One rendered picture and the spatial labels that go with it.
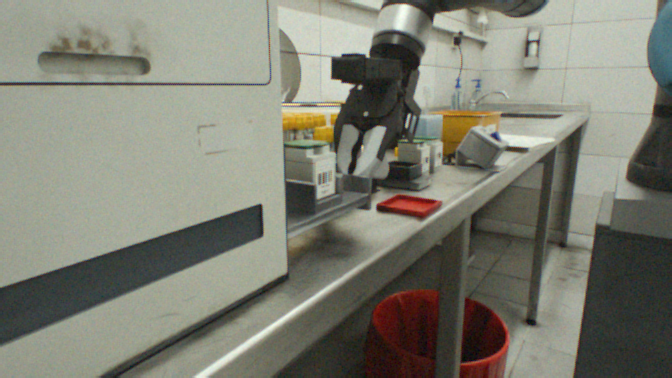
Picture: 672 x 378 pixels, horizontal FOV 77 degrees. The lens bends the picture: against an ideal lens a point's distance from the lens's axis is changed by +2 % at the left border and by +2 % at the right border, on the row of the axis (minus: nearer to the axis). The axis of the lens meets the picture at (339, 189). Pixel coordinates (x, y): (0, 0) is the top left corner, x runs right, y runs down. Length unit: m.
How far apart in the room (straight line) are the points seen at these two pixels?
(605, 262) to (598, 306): 0.06
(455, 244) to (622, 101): 2.35
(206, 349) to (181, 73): 0.17
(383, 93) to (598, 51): 2.57
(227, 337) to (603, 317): 0.49
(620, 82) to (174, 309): 2.91
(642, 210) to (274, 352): 0.43
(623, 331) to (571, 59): 2.52
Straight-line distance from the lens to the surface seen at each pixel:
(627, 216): 0.58
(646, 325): 0.66
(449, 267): 0.82
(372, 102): 0.54
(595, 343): 0.68
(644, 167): 0.66
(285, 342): 0.33
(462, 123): 1.00
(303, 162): 0.42
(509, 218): 3.23
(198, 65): 0.29
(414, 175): 0.70
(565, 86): 3.06
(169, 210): 0.28
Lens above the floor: 1.04
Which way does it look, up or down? 14 degrees down
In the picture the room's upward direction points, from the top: straight up
